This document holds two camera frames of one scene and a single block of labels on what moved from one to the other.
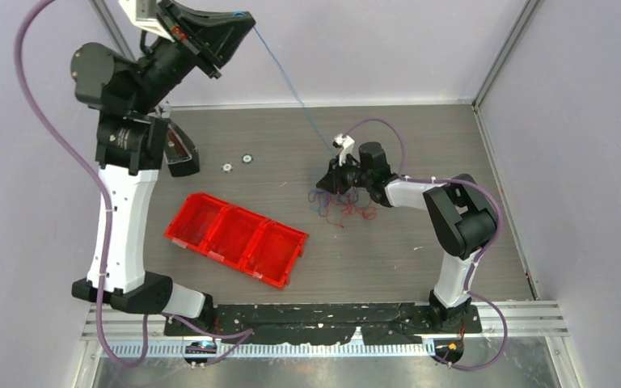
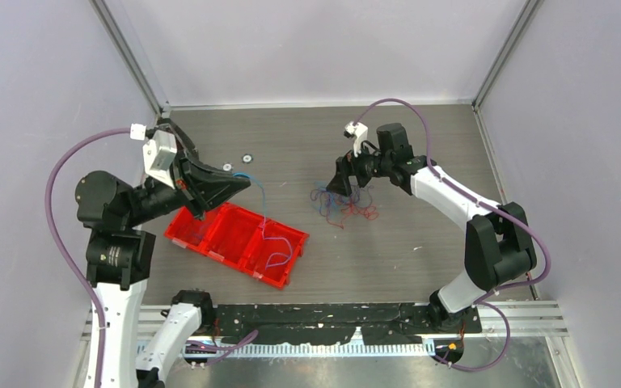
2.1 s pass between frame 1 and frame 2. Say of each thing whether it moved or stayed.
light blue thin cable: moved
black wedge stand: stayed
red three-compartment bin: stayed
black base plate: stayed
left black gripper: moved
